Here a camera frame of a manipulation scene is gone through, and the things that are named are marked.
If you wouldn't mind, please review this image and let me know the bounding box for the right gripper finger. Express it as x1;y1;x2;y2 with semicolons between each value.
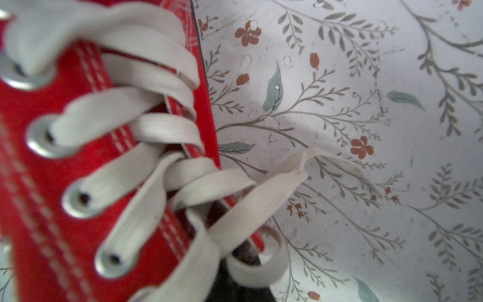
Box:
206;242;275;302

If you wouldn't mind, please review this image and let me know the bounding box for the red sneaker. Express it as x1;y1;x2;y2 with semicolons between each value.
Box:
0;0;378;302

